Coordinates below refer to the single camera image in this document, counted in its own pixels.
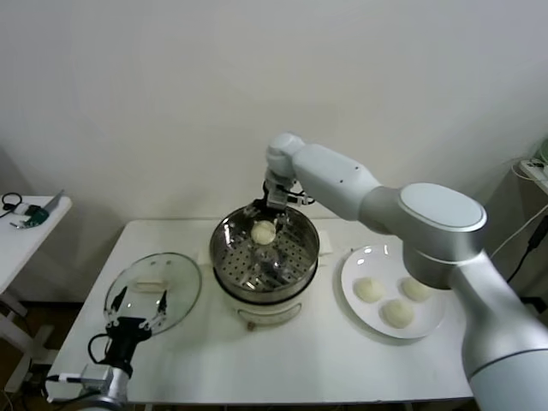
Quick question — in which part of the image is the black cable with adapter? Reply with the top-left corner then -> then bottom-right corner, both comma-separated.
506,216 -> 548,283

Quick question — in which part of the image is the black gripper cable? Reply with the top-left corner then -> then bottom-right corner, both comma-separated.
88,333 -> 113,366
285,190 -> 317,209

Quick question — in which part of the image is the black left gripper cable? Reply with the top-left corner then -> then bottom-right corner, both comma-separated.
88,333 -> 113,366

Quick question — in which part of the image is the white electric cooker base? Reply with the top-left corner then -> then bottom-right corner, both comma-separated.
196,229 -> 335,333

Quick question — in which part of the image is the white round plate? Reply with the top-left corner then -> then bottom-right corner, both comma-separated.
340,245 -> 447,340

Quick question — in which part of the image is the stainless steel steamer basket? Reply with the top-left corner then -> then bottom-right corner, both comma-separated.
209,204 -> 320,301

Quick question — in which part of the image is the grey metal blade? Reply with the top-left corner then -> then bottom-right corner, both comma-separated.
42,189 -> 65,215

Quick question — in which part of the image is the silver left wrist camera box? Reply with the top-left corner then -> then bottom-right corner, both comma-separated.
80,364 -> 115,390

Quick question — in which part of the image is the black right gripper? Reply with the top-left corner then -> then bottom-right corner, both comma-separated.
243,170 -> 296,230

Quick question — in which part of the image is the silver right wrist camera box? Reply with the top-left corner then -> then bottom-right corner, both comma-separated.
273,186 -> 297,207

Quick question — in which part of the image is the white power strip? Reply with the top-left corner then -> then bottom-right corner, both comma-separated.
519,158 -> 548,180

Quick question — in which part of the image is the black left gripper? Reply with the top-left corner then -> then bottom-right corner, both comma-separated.
105,287 -> 169,370

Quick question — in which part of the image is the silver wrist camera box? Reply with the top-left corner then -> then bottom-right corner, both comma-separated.
80,364 -> 115,390
273,186 -> 297,207

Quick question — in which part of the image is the white side table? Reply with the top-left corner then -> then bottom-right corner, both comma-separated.
0,194 -> 73,395

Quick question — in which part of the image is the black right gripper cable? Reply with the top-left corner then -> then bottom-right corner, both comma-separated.
285,190 -> 317,209

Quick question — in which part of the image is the thin white cable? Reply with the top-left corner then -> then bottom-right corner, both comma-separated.
487,209 -> 541,263

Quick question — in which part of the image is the glass lid with white handle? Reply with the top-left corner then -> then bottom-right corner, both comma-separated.
104,252 -> 203,337

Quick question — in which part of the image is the white steamed baozi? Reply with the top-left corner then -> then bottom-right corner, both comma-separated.
380,298 -> 416,330
353,277 -> 387,305
400,277 -> 434,301
250,220 -> 277,246

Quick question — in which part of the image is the left camera cable white plug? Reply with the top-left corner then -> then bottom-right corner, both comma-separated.
45,372 -> 83,393

